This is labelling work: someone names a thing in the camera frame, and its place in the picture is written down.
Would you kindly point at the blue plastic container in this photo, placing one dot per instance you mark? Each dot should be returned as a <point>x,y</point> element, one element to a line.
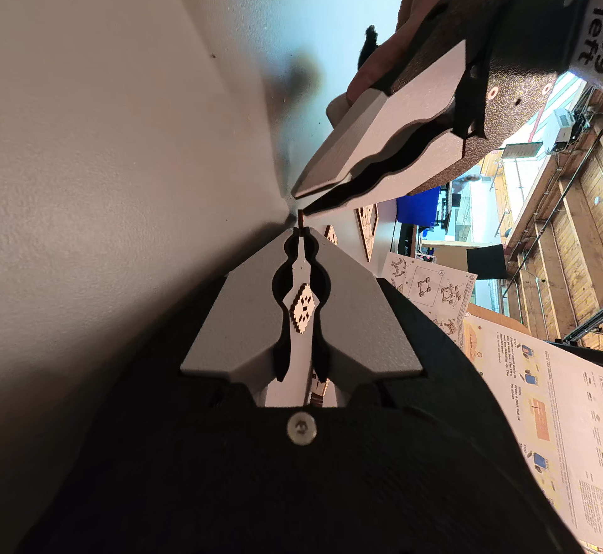
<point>419,208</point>

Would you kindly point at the grey desk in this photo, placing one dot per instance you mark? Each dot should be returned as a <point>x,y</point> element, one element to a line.
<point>117,186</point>

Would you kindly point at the smooth-edged square wooden plate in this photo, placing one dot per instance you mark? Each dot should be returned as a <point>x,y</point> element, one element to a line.
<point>330,234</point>

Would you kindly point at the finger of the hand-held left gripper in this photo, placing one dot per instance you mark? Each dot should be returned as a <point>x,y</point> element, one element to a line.
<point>414,167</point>
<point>377,130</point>

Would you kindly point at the small rounded wooden rectangle piece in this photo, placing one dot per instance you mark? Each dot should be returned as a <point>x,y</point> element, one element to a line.
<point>301,219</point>

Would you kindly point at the wooden tower model spire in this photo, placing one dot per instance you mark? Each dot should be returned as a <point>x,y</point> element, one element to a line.
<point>318,389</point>

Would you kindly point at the toothed-edge square wooden plate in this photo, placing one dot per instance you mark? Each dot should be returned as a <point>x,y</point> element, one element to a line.
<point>302,309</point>

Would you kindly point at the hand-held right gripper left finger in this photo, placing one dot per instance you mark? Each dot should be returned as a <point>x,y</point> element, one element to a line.
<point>235,328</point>

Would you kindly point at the wooden sheet with square hole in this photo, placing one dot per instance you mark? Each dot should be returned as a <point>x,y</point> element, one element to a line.
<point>367,229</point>

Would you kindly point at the folded assembly leaflet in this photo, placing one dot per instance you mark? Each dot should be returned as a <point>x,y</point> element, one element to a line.
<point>433,290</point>

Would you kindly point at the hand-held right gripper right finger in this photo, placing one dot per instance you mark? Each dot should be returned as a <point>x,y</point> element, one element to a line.
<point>367,328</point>

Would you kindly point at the printed instruction poster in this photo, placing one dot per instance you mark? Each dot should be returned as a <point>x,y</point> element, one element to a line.
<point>541,398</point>

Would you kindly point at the cardboard backing board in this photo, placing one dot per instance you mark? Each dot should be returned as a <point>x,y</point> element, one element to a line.
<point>494,316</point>

